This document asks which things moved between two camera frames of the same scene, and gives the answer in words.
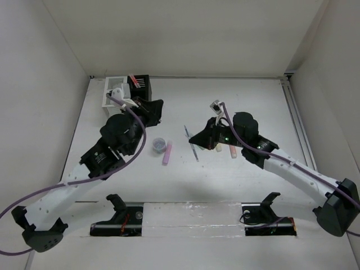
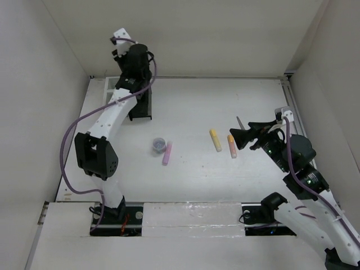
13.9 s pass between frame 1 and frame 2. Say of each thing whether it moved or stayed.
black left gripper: moved
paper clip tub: stayed
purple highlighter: stayed
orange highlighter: stayed
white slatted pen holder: stayed
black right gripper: moved
